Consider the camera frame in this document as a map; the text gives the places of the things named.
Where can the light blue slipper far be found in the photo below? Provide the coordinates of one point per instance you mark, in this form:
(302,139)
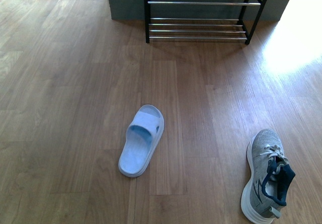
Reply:
(142,137)

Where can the grey knit sneaker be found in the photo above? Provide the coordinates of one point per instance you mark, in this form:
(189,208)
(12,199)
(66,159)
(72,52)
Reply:
(265,194)

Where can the black metal shoe rack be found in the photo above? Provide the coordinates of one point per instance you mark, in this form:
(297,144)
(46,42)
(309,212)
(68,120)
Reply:
(202,20)

